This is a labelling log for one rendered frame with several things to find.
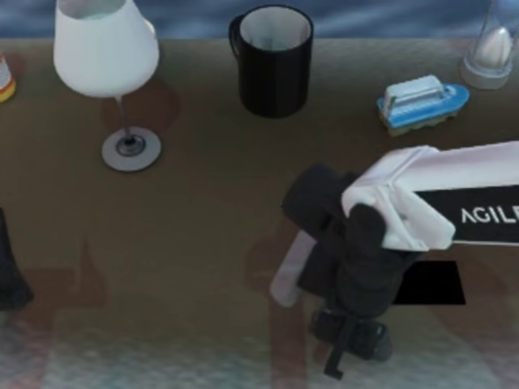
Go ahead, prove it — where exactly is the white rounded bar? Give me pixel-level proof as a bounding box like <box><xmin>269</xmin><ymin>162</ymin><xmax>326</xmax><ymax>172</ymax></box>
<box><xmin>269</xmin><ymin>231</ymin><xmax>315</xmax><ymax>309</ymax></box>

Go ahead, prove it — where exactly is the blue scrub brush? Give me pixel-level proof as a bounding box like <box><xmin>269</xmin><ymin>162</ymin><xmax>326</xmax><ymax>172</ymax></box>
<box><xmin>375</xmin><ymin>75</ymin><xmax>472</xmax><ymax>139</ymax></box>

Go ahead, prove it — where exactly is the black mug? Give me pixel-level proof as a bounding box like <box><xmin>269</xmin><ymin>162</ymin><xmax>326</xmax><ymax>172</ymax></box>
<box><xmin>228</xmin><ymin>4</ymin><xmax>315</xmax><ymax>120</ymax></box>

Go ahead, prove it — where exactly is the clear dome with white cone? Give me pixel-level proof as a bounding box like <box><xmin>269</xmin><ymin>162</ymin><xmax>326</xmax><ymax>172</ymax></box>
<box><xmin>460</xmin><ymin>0</ymin><xmax>519</xmax><ymax>91</ymax></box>

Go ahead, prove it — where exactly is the white wine glass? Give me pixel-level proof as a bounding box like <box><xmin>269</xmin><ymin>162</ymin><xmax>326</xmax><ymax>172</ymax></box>
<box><xmin>52</xmin><ymin>0</ymin><xmax>163</xmax><ymax>173</ymax></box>

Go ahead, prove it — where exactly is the orange and white striped object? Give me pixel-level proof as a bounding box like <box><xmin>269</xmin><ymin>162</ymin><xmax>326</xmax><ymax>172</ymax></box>
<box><xmin>0</xmin><ymin>52</ymin><xmax>19</xmax><ymax>105</ymax></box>

